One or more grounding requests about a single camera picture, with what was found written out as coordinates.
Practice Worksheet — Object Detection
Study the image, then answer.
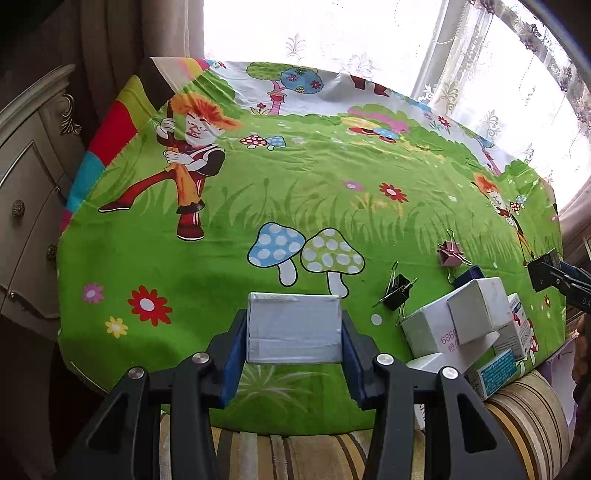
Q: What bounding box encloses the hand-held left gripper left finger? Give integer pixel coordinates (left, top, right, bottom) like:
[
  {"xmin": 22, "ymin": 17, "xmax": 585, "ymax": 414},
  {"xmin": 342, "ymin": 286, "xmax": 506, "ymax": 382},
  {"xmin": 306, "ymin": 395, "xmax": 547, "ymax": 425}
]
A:
[{"xmin": 55, "ymin": 308, "xmax": 250, "ymax": 480}]

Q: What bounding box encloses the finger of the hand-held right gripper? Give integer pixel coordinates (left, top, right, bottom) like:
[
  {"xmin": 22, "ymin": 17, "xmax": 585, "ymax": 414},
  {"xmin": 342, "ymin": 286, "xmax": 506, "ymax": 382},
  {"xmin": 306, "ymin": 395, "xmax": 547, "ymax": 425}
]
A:
[
  {"xmin": 556, "ymin": 278, "xmax": 591, "ymax": 315},
  {"xmin": 556, "ymin": 261, "xmax": 591, "ymax": 286}
]

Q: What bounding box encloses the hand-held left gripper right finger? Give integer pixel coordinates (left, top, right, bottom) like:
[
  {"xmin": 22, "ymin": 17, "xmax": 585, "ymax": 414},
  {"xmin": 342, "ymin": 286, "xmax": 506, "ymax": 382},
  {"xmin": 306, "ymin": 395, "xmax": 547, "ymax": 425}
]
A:
[{"xmin": 339, "ymin": 310, "xmax": 529, "ymax": 480}]

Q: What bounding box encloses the pink binder clip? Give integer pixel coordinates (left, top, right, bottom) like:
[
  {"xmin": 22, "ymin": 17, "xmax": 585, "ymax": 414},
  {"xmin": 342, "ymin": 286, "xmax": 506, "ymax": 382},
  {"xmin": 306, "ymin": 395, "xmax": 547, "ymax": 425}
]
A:
[{"xmin": 436, "ymin": 229, "xmax": 472, "ymax": 267}]

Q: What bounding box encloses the person's right hand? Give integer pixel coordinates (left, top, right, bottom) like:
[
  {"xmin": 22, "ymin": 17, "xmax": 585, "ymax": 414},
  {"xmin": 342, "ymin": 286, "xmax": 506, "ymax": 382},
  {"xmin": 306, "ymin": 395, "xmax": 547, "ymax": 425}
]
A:
[{"xmin": 571, "ymin": 318, "xmax": 591, "ymax": 386}]

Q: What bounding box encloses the taupe drape curtain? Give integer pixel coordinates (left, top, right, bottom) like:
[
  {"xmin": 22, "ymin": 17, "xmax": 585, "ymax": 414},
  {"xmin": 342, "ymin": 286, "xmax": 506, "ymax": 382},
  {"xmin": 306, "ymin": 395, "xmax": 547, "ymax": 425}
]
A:
[
  {"xmin": 554, "ymin": 175, "xmax": 591, "ymax": 264},
  {"xmin": 0, "ymin": 0, "xmax": 206, "ymax": 155}
]

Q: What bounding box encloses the white blue red medicine box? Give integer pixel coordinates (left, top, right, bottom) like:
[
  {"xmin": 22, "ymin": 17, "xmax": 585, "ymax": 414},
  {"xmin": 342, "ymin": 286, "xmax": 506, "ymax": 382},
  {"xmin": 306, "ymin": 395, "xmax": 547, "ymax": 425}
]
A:
[{"xmin": 492, "ymin": 293, "xmax": 532, "ymax": 363}]

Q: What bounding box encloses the purple paper bag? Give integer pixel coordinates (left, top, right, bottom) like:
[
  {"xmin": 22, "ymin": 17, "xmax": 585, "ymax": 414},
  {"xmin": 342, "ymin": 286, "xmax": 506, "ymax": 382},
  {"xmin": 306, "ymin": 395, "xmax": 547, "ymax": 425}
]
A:
[{"xmin": 542, "ymin": 357, "xmax": 575, "ymax": 393}]

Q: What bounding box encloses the large white box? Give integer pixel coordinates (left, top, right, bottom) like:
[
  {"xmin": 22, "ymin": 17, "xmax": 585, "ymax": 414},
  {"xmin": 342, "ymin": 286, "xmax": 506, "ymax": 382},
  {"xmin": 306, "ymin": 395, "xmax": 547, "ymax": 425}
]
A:
[{"xmin": 406, "ymin": 352, "xmax": 472, "ymax": 376}]

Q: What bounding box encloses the white carton box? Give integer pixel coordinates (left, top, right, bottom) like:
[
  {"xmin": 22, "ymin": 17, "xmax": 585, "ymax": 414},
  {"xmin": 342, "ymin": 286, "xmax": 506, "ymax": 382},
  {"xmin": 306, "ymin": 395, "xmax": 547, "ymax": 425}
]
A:
[{"xmin": 401, "ymin": 302, "xmax": 467, "ymax": 358}]

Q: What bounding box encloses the striped plush towel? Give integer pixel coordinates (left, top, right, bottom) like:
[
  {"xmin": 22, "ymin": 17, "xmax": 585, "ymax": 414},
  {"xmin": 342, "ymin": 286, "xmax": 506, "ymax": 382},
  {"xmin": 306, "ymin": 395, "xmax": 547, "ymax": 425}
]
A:
[{"xmin": 159, "ymin": 369, "xmax": 571, "ymax": 480}]

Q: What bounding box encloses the grey-white cube box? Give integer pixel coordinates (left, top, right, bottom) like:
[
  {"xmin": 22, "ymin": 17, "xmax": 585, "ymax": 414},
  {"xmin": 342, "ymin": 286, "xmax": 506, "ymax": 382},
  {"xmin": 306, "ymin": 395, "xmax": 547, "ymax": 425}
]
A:
[{"xmin": 447, "ymin": 277, "xmax": 513, "ymax": 344}]

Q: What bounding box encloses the blue binder clip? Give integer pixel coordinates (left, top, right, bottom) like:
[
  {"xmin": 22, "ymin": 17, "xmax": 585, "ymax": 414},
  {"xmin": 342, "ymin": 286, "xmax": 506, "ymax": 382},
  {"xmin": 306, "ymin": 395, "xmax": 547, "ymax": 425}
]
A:
[{"xmin": 452, "ymin": 265, "xmax": 485, "ymax": 291}]

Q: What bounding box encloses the teal labelled box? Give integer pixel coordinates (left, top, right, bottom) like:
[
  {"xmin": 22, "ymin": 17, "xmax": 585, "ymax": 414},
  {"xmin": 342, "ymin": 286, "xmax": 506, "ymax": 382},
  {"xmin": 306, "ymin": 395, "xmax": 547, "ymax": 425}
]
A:
[{"xmin": 466, "ymin": 348, "xmax": 518, "ymax": 400}]

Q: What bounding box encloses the green cartoon printed tablecloth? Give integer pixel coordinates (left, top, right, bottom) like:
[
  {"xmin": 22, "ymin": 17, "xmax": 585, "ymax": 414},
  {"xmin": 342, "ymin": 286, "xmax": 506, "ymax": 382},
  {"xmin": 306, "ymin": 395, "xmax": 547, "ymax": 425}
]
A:
[{"xmin": 58, "ymin": 56, "xmax": 568, "ymax": 437}]

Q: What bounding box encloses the white lace curtain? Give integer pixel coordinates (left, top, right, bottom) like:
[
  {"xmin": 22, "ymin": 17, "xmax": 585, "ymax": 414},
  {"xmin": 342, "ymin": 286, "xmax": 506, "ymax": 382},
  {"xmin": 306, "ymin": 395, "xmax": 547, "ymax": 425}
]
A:
[{"xmin": 203, "ymin": 0, "xmax": 591, "ymax": 217}]

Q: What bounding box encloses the white carved cabinet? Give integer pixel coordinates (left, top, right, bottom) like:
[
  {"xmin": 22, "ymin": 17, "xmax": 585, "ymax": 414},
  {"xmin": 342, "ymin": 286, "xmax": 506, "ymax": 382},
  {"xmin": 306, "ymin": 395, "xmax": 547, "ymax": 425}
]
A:
[{"xmin": 0, "ymin": 64, "xmax": 88, "ymax": 342}]

